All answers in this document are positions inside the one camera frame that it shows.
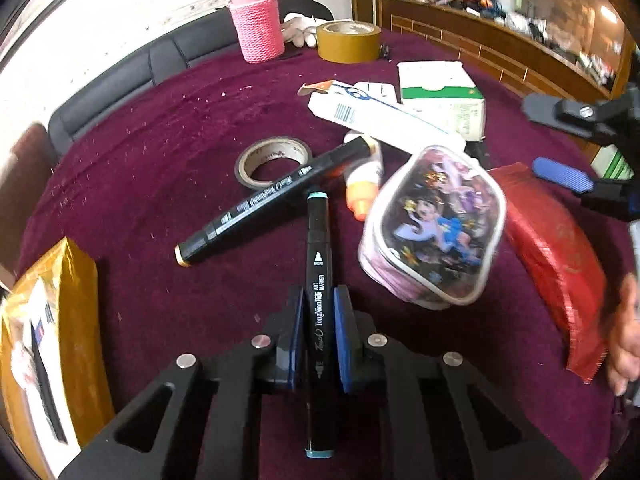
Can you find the person's right hand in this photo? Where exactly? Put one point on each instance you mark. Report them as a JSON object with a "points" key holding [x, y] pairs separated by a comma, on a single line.
{"points": [[625, 340]]}

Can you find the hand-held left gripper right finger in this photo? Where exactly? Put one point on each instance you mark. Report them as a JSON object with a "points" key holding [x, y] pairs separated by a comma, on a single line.
{"points": [[346, 340]]}

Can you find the black marker with teal caps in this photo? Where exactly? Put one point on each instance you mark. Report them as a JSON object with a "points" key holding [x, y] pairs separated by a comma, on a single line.
{"points": [[319, 270]]}

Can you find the red foil packet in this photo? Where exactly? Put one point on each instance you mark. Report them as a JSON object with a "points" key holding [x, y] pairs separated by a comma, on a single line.
{"points": [[555, 260]]}

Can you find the white charger adapter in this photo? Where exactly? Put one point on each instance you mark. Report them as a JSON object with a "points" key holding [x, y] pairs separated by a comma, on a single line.
{"points": [[376, 91]]}

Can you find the wooden counter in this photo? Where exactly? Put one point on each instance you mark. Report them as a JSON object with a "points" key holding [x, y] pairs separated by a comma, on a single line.
{"points": [[450, 35]]}

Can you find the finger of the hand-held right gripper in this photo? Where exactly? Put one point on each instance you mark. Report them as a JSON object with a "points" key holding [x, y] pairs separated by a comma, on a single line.
{"points": [[562, 175], [560, 110]]}

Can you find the white gloves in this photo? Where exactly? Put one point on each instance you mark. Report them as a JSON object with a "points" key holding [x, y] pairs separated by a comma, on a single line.
{"points": [[299, 32]]}

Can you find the cartoon print pencil case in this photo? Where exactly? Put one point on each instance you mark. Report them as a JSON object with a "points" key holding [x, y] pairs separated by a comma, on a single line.
{"points": [[435, 230]]}

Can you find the yellow packet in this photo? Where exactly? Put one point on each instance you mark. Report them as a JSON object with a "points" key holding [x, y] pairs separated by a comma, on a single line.
{"points": [[75, 310]]}

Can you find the black leather sofa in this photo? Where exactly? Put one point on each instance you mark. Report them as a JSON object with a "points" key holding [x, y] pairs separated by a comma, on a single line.
{"points": [[125, 85]]}

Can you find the small beige tape roll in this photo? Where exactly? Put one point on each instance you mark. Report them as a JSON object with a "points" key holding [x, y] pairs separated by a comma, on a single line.
{"points": [[245, 170]]}

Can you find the bottle in pink knitted sleeve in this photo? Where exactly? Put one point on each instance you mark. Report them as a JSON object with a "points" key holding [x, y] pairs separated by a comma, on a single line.
{"points": [[256, 30]]}

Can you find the large brown tape roll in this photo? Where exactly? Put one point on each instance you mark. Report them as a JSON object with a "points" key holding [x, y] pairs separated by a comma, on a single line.
{"points": [[347, 42]]}

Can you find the long white carton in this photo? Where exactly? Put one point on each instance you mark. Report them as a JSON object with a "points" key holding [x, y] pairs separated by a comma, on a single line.
{"points": [[372, 110]]}

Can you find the glue bottle with orange cap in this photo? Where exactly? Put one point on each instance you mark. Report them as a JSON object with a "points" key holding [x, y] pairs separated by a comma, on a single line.
{"points": [[361, 195]]}

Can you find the green and white carton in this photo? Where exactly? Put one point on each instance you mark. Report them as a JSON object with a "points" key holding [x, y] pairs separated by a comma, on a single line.
{"points": [[612, 162]]}

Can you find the maroon tablecloth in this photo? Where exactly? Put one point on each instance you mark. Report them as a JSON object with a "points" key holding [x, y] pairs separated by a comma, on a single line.
{"points": [[150, 160]]}

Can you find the white and green cardboard box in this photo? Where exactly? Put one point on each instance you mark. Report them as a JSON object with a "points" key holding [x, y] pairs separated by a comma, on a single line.
{"points": [[440, 85]]}

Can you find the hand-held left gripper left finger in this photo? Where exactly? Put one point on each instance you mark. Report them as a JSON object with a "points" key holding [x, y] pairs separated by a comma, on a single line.
{"points": [[296, 332]]}

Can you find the black marker with yellow cap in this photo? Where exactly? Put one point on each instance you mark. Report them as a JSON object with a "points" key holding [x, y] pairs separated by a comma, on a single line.
{"points": [[260, 200]]}

